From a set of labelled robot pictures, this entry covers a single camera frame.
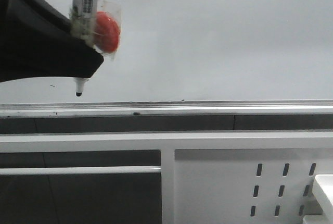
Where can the red round magnet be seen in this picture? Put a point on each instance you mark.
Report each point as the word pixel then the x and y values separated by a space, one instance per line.
pixel 106 32

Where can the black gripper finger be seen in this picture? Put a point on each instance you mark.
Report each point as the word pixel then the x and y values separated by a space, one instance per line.
pixel 36 42

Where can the white whiteboard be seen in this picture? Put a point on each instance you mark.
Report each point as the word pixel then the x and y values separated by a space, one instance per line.
pixel 205 50

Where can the white black whiteboard marker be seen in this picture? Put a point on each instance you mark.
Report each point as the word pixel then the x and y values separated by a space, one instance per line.
pixel 83 18

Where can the aluminium whiteboard tray rail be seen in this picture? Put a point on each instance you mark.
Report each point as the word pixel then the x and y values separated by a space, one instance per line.
pixel 270 107

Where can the white plastic marker tray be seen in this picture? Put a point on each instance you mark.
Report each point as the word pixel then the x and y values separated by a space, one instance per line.
pixel 322 191

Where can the white metal stand frame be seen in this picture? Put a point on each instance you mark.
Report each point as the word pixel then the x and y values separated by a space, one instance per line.
pixel 163 177

